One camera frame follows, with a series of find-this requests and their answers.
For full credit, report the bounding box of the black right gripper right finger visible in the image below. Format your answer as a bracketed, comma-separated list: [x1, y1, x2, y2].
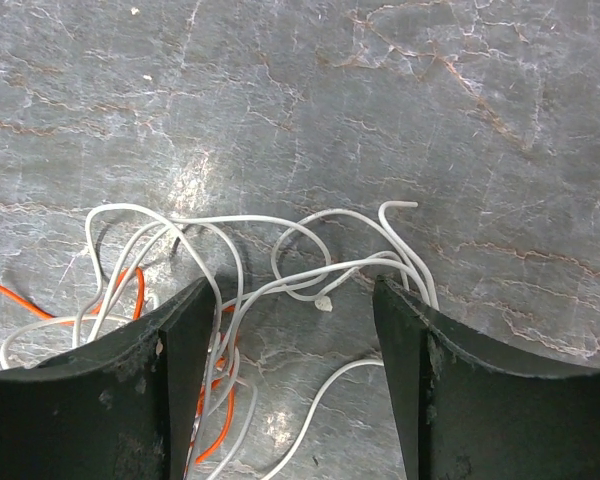
[373, 276, 600, 479]

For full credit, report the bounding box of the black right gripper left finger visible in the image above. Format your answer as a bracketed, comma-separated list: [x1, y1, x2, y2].
[0, 280, 216, 479]

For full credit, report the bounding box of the white cable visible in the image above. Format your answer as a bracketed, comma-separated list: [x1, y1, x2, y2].
[0, 200, 440, 480]

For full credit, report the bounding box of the orange cable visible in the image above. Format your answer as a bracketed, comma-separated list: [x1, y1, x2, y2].
[0, 266, 241, 466]

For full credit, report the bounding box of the brown cable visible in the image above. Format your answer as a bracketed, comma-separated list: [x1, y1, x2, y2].
[169, 227, 201, 261]

